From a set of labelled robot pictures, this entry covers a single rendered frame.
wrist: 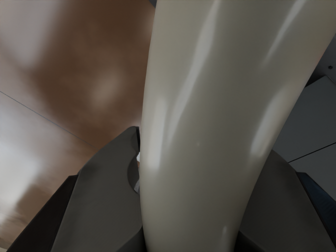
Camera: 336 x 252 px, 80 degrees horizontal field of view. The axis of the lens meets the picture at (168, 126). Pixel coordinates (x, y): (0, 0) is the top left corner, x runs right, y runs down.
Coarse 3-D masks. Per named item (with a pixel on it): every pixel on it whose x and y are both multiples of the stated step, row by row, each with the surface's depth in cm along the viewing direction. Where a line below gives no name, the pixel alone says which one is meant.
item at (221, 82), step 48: (192, 0) 3; (240, 0) 2; (288, 0) 2; (192, 48) 3; (240, 48) 3; (288, 48) 3; (144, 96) 4; (192, 96) 3; (240, 96) 3; (288, 96) 3; (144, 144) 4; (192, 144) 3; (240, 144) 3; (144, 192) 5; (192, 192) 4; (240, 192) 4; (192, 240) 5
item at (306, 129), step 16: (320, 80) 107; (304, 96) 109; (320, 96) 101; (304, 112) 103; (320, 112) 96; (288, 128) 105; (304, 128) 98; (320, 128) 92; (288, 144) 99; (304, 144) 93; (320, 144) 87; (288, 160) 95; (304, 160) 89; (320, 160) 84; (320, 176) 80
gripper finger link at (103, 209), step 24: (120, 144) 10; (96, 168) 9; (120, 168) 9; (72, 192) 8; (96, 192) 7; (120, 192) 7; (72, 216) 7; (96, 216) 7; (120, 216) 7; (72, 240) 6; (96, 240) 6; (120, 240) 6; (144, 240) 7
